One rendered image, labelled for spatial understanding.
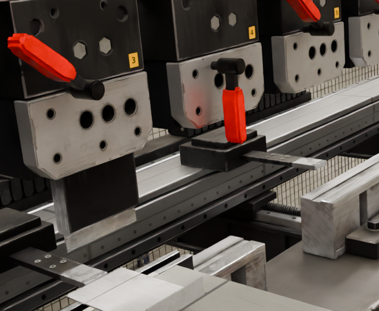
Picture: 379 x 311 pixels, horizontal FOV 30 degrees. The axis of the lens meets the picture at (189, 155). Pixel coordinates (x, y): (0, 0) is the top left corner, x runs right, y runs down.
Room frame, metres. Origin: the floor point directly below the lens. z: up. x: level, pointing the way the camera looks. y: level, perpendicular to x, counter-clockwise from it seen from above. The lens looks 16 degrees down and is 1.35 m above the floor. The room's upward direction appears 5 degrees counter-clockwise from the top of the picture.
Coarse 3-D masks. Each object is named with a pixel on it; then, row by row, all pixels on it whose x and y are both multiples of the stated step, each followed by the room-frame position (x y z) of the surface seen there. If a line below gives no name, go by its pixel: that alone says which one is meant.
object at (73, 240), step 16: (112, 160) 0.72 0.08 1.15; (128, 160) 0.74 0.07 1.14; (80, 176) 0.69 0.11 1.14; (96, 176) 0.70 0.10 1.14; (112, 176) 0.72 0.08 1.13; (128, 176) 0.74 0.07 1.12; (64, 192) 0.67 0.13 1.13; (80, 192) 0.69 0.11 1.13; (96, 192) 0.70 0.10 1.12; (112, 192) 0.72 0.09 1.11; (128, 192) 0.74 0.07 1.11; (64, 208) 0.67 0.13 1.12; (80, 208) 0.69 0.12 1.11; (96, 208) 0.70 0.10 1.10; (112, 208) 0.72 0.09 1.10; (128, 208) 0.73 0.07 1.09; (64, 224) 0.68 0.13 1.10; (80, 224) 0.68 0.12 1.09; (96, 224) 0.71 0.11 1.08; (112, 224) 0.73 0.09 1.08; (128, 224) 0.74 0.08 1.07; (64, 240) 0.68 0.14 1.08; (80, 240) 0.69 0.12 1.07
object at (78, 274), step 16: (0, 224) 0.87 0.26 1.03; (16, 224) 0.87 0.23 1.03; (32, 224) 0.88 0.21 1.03; (48, 224) 0.89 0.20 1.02; (0, 240) 0.84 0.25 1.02; (16, 240) 0.85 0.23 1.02; (32, 240) 0.86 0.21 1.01; (48, 240) 0.88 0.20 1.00; (0, 256) 0.83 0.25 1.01; (16, 256) 0.83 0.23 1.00; (32, 256) 0.83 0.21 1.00; (48, 256) 0.82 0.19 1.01; (0, 272) 0.82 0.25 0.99; (48, 272) 0.78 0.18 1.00; (64, 272) 0.77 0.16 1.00; (80, 272) 0.76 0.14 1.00; (96, 272) 0.76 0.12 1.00
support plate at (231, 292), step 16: (176, 272) 0.75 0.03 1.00; (192, 272) 0.74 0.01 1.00; (208, 288) 0.70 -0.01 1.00; (224, 288) 0.70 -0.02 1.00; (240, 288) 0.69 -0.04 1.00; (192, 304) 0.67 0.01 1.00; (208, 304) 0.66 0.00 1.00; (224, 304) 0.66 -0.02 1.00; (240, 304) 0.66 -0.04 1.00; (256, 304) 0.65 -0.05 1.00; (272, 304) 0.65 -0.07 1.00; (288, 304) 0.65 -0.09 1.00; (304, 304) 0.64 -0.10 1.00
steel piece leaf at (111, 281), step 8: (112, 272) 0.76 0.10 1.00; (120, 272) 0.76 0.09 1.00; (128, 272) 0.76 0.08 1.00; (136, 272) 0.75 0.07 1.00; (96, 280) 0.74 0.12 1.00; (104, 280) 0.74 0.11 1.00; (112, 280) 0.74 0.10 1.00; (120, 280) 0.74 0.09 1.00; (80, 288) 0.73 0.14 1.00; (88, 288) 0.72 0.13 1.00; (96, 288) 0.72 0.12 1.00; (104, 288) 0.72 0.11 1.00; (112, 288) 0.72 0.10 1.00; (72, 296) 0.71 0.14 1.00; (80, 296) 0.71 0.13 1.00; (88, 296) 0.70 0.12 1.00; (96, 296) 0.70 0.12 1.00
